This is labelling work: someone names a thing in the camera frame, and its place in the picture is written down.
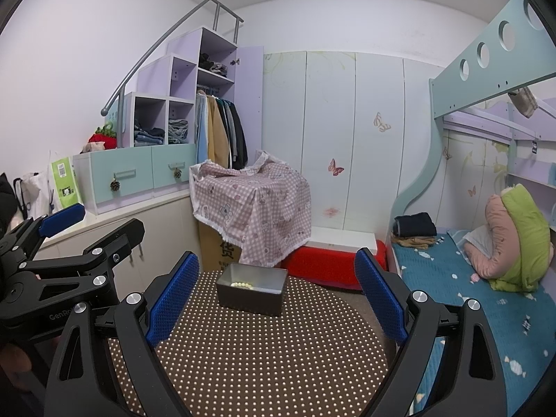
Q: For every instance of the dark clothes pile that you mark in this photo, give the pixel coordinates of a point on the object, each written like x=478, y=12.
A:
x=213, y=66

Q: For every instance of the white pillow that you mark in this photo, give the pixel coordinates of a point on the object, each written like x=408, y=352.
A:
x=478, y=239

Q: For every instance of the grey hanging pouch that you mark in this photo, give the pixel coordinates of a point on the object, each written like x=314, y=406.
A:
x=523, y=102

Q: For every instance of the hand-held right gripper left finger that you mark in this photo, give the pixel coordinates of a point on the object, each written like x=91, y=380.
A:
x=171, y=299

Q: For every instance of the purple stair shelf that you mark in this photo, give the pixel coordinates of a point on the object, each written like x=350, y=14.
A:
x=182, y=52

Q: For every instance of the white board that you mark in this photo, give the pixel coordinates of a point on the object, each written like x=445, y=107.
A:
x=343, y=239

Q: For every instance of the pale pink butterfly sticker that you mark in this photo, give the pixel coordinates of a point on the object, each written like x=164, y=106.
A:
x=331, y=213

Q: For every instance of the red strawberry plush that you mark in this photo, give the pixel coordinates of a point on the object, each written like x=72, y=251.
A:
x=104, y=141

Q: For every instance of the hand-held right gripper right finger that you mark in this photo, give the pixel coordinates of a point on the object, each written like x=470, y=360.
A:
x=382, y=299

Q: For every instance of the blue patterned bed sheet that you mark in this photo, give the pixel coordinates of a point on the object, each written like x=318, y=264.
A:
x=456, y=312

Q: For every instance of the tan folded clothes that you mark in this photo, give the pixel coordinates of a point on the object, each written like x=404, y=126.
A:
x=412, y=242

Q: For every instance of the teal bunk bed frame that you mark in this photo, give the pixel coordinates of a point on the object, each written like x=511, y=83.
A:
x=478, y=78

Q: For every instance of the red storage box white lid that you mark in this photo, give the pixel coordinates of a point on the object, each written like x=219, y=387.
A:
x=321, y=269

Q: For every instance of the green and white bag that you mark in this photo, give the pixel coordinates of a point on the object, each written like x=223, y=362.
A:
x=65, y=182

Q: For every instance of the dark cloth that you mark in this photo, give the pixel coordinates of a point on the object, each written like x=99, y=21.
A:
x=6, y=200

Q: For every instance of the white tote bag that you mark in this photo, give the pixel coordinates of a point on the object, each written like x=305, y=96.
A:
x=37, y=195

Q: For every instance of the dark folded clothes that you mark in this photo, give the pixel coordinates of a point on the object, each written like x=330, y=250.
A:
x=415, y=223

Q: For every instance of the grey metal handrail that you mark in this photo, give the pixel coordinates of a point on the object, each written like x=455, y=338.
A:
x=173, y=30

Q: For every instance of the white cabinet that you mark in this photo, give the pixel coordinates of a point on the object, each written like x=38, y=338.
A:
x=165, y=217

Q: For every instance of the cream butterfly sticker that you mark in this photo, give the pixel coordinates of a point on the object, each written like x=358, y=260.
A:
x=382, y=123

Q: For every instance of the pink checkered cloth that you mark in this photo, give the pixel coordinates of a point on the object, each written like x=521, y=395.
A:
x=256, y=208

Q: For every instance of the brown polka dot tablecloth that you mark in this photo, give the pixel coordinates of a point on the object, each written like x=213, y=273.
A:
x=260, y=356

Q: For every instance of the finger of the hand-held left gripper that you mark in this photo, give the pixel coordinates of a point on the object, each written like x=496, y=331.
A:
x=117, y=239
x=63, y=218

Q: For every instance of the pale wardrobe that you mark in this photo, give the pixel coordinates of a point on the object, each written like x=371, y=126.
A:
x=347, y=117

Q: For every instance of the dark grey metal box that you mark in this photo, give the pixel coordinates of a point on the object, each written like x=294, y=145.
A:
x=249, y=302

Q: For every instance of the pink and green quilt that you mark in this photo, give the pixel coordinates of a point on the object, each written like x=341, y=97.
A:
x=521, y=234

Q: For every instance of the cardboard box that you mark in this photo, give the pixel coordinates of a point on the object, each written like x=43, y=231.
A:
x=213, y=247

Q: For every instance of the row of hanging clothes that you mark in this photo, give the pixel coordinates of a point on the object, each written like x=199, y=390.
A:
x=217, y=130

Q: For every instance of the teal drawer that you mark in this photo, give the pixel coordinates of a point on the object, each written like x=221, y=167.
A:
x=173, y=156
x=130, y=186

